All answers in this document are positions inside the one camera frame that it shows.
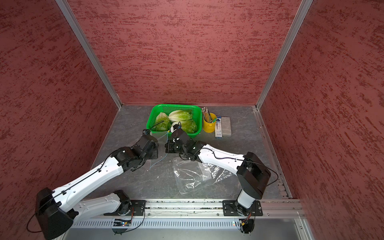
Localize chinese cabbage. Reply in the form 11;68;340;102
168;110;193;122
152;113;171;132
180;120;198;134

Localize clear zipper bag blue seal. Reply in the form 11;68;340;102
145;131;170;172

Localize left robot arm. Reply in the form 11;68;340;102
35;135;158;240

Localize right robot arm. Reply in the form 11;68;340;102
165;132;271;217

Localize spare clear zipper bag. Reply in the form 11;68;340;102
172;158;234;195

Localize yellow pencil cup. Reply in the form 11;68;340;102
203;113;217;133

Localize green plastic perforated basket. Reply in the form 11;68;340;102
147;104;203;138

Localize blue white small box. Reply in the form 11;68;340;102
215;116;223;139

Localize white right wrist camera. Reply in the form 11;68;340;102
170;122;182;133

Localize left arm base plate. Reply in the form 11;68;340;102
104;200;147;218

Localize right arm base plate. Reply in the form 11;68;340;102
222;200;263;217

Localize black right camera cable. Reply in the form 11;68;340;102
176;121;280;187

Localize perforated white cable tray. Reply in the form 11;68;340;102
72;218;240;230

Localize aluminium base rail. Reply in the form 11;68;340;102
144;199;307;219

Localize aluminium left corner post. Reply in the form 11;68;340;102
55;0;123;110

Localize aluminium corner post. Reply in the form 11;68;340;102
55;0;123;110
256;0;313;111

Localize aluminium right corner post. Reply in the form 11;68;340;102
256;0;313;111

